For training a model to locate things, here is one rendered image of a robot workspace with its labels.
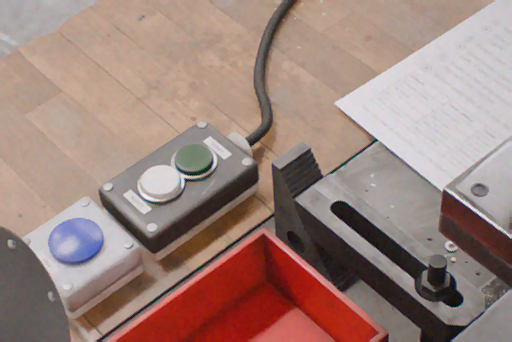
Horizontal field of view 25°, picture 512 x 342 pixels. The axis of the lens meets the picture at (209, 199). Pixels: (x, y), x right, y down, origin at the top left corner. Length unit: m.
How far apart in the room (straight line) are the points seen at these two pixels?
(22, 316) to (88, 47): 0.68
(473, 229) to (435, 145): 0.35
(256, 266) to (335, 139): 0.16
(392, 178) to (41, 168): 0.28
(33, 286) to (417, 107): 0.62
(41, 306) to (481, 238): 0.27
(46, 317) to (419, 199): 0.55
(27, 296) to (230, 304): 0.46
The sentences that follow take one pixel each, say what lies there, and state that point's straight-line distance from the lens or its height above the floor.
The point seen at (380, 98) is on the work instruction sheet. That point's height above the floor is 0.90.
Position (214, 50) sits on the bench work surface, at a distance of 1.01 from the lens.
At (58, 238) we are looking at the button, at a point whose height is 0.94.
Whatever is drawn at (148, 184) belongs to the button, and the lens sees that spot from 0.86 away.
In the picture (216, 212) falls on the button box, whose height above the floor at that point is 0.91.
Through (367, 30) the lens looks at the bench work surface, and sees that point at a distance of 1.02.
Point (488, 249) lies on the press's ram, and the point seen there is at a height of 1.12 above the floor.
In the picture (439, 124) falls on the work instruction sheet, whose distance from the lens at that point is 0.94.
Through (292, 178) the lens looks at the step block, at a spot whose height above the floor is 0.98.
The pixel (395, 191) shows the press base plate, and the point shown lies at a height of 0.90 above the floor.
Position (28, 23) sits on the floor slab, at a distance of 2.47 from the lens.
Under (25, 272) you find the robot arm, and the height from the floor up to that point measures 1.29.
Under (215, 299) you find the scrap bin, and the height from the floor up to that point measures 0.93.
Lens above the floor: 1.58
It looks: 50 degrees down
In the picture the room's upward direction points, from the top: 7 degrees counter-clockwise
